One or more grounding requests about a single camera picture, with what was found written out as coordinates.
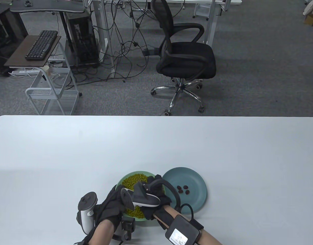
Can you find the brown keyboard shelf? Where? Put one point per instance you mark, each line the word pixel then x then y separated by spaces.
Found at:
pixel 18 54

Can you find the person's right hand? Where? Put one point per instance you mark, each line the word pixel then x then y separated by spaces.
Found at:
pixel 157 190

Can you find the dark curved desk top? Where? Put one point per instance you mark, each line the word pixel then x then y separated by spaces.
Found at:
pixel 46 6

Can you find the light green plate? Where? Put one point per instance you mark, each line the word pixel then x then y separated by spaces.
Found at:
pixel 125 178

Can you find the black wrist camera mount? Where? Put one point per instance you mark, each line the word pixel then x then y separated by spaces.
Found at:
pixel 128 225

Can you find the black keyboard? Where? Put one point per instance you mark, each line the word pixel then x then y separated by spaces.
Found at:
pixel 41 44

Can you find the black computer tower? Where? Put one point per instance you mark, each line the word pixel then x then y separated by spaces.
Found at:
pixel 82 38

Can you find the teal plate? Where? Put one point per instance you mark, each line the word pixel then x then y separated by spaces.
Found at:
pixel 194 178

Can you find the white desk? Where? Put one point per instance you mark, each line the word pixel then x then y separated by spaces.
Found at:
pixel 212 23

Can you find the white desk frame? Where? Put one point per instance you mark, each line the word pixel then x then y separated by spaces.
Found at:
pixel 101 30

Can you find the pile of green beans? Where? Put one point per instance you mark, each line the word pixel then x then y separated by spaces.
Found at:
pixel 133 180

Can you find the person's left forearm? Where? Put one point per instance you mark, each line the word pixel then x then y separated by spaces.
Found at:
pixel 102 233

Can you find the white power strip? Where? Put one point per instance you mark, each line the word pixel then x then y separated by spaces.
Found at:
pixel 21 72

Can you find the black office chair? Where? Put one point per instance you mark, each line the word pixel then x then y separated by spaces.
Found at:
pixel 187 56

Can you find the person's left hand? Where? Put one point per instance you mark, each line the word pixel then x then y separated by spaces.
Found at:
pixel 110 206

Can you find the black box with white label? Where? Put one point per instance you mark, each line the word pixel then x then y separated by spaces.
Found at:
pixel 182 229

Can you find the cardboard box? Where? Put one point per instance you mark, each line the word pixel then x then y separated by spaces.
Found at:
pixel 312 19

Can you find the black cabinet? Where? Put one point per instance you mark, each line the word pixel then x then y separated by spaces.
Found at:
pixel 5 38

